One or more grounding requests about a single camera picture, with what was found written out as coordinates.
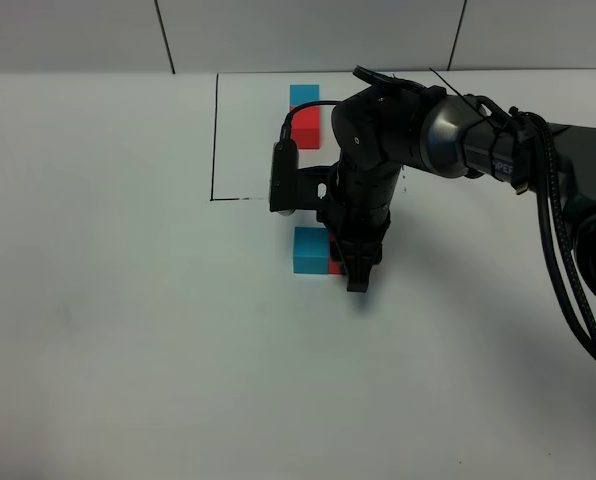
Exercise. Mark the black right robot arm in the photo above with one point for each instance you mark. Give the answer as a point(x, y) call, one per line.
point(395, 123)

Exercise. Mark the red template cube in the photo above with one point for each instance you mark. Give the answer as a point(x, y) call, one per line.
point(306, 129)

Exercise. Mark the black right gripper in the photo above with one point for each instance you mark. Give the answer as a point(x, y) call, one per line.
point(354, 205)

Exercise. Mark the blue template cube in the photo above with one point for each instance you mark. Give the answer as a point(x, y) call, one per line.
point(303, 93)

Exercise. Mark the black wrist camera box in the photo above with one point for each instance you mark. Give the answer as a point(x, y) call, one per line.
point(283, 179)

